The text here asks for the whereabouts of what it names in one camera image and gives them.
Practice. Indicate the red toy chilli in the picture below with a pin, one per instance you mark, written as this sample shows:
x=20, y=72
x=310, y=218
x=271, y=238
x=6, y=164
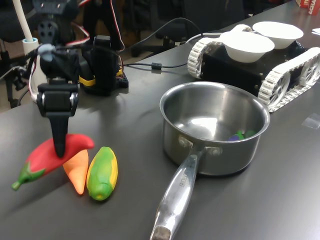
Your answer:
x=42, y=160

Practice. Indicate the black and yellow clamp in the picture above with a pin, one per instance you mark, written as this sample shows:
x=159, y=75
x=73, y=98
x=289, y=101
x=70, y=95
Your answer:
x=87, y=82

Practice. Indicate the orange toy carrot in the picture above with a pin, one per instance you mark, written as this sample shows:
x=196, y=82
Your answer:
x=78, y=172

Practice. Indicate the pale grey putty lump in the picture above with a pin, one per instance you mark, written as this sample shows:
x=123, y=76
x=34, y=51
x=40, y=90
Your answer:
x=46, y=52

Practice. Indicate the green yellow toy corn cob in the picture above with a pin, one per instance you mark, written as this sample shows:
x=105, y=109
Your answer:
x=102, y=175

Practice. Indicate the black office chair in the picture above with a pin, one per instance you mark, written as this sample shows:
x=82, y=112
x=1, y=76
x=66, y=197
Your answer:
x=165, y=41

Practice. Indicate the tracked vehicle with white tracks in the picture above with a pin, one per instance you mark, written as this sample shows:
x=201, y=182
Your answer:
x=230, y=72

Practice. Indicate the purple toy aubergine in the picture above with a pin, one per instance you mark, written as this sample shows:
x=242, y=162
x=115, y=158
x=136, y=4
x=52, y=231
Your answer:
x=236, y=137

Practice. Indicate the white bowl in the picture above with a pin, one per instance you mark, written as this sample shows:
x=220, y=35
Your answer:
x=246, y=47
x=277, y=32

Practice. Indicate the clear tape patch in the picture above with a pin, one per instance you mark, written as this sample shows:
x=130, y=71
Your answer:
x=311, y=120

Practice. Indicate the white paper sheet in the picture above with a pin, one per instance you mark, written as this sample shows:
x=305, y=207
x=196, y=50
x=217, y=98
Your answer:
x=317, y=31

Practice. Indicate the red printed box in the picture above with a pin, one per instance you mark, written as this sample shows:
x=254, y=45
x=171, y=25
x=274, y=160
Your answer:
x=310, y=6

